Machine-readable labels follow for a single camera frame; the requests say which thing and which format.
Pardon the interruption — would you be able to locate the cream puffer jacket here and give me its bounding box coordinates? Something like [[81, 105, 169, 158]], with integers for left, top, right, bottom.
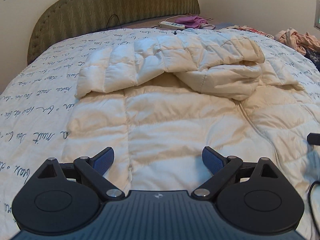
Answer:
[[62, 31, 319, 196]]

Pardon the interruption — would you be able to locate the peach clothes pile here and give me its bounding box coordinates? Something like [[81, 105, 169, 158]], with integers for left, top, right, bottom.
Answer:
[[274, 28, 319, 56]]

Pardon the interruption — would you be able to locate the white bedsheet with script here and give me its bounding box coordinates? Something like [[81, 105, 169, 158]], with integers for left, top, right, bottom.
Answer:
[[0, 27, 320, 239]]

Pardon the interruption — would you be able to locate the side window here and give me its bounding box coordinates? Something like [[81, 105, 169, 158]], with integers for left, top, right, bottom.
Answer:
[[314, 8, 320, 30]]

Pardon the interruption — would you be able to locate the red floral fabric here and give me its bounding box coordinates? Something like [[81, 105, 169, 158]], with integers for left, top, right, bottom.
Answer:
[[229, 25, 274, 39]]

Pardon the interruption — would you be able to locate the purple cloth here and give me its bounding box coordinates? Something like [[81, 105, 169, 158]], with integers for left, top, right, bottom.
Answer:
[[175, 16, 216, 30]]

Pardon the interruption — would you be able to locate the white power strip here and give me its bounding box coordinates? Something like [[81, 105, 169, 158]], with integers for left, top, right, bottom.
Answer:
[[159, 21, 185, 30]]

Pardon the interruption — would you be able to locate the green upholstered headboard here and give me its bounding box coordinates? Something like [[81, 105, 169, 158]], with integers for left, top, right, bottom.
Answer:
[[27, 0, 200, 63]]

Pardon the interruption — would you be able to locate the black cable on bed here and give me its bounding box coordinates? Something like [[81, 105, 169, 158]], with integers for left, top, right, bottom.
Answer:
[[306, 180, 320, 239]]

